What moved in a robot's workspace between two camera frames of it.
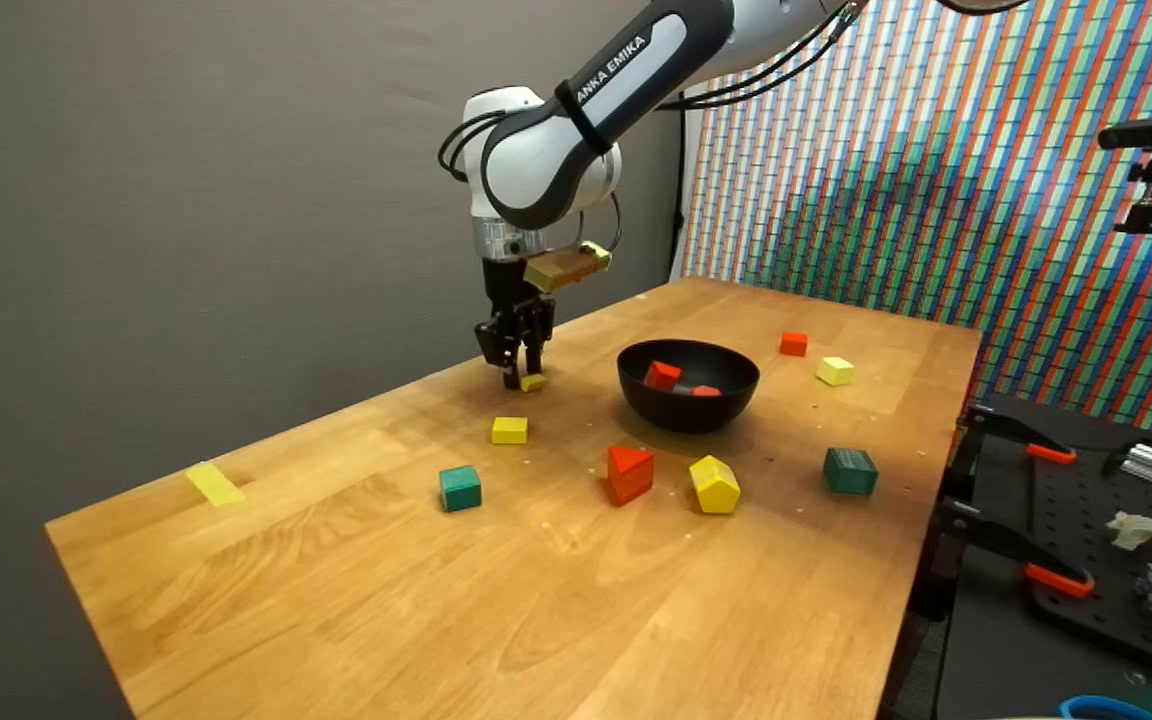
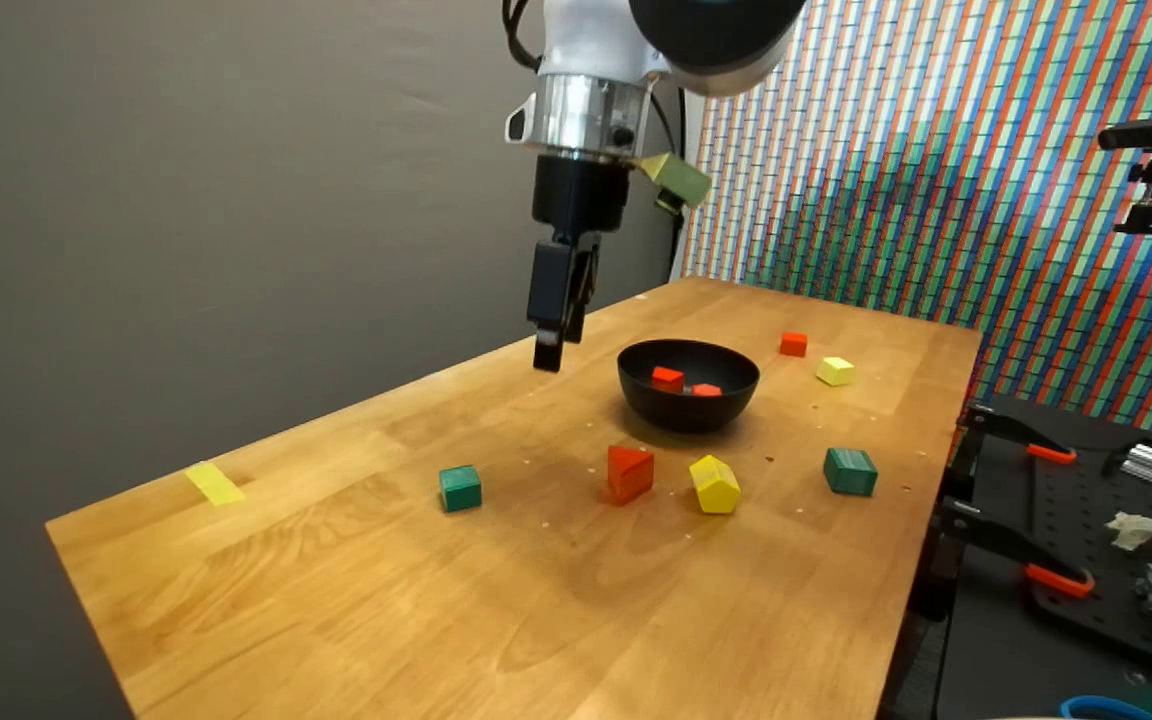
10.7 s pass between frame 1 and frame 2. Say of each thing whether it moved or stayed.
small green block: stayed
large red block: stayed
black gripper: moved
